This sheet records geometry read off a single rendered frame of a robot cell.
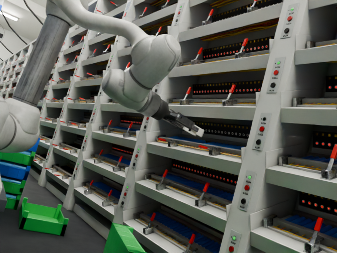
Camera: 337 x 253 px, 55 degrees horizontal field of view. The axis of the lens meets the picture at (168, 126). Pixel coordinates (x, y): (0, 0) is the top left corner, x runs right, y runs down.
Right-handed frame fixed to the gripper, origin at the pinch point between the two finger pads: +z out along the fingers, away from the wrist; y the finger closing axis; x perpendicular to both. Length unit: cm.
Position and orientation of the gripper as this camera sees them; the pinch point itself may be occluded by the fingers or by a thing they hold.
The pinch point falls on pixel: (193, 129)
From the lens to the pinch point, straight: 128.2
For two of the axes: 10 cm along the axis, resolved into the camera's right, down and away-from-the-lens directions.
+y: -5.5, -0.7, 8.3
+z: 7.4, 4.2, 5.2
